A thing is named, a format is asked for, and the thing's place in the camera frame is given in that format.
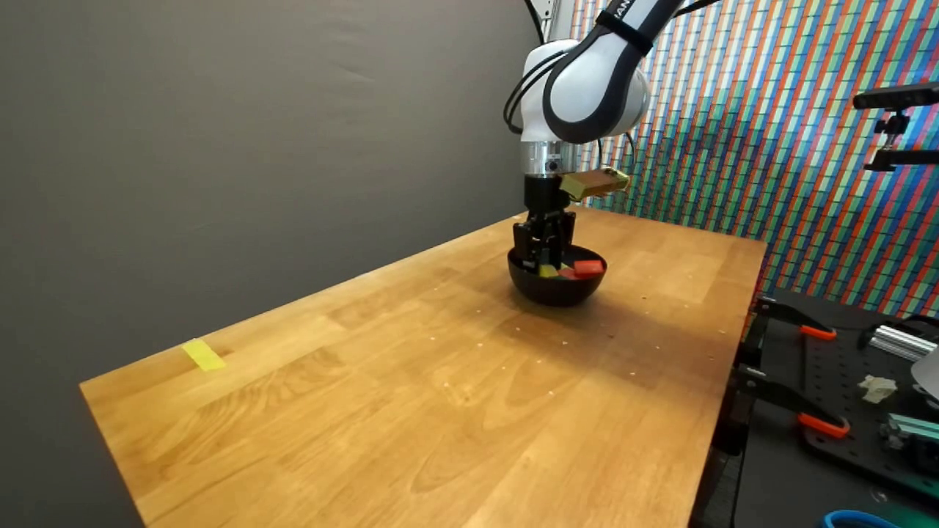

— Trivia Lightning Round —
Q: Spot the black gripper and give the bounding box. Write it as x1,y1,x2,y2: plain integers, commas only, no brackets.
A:
513,174,577,276

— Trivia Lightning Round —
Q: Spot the black bowl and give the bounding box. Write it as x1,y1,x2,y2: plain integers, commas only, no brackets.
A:
504,244,611,312

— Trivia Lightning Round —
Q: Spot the multicolour patterned panel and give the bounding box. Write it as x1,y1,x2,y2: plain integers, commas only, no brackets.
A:
541,0,939,320

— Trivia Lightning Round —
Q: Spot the grey fabric backdrop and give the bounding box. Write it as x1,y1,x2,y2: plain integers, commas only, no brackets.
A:
0,0,552,528

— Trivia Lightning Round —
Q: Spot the black perforated board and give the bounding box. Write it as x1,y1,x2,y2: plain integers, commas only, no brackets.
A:
752,290,939,508

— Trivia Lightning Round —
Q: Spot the yellow tape strip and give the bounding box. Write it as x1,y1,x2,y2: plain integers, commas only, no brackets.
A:
180,336,228,376

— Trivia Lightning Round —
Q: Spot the small pale plastic part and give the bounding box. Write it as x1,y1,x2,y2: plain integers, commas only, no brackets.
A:
856,372,902,407

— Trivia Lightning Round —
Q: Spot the black horizontal rod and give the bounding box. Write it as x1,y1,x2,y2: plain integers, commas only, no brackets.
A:
852,81,939,111

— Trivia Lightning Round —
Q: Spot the pale round plate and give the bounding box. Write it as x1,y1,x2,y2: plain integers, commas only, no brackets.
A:
906,348,939,405

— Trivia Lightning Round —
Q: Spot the teal metal bar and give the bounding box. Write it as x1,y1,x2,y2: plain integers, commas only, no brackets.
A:
880,407,939,454

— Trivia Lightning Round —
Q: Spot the tan wrist camera bar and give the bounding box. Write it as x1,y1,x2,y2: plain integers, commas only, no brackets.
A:
557,165,634,204

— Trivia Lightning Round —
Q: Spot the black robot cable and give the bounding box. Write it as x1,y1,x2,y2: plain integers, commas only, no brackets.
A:
498,48,568,137

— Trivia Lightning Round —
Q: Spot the black clamp orange handle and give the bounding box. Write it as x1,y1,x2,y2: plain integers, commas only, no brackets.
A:
752,294,843,345
731,361,855,445

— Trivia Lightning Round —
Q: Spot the silver metal bracket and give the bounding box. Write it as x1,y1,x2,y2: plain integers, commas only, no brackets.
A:
865,322,939,364

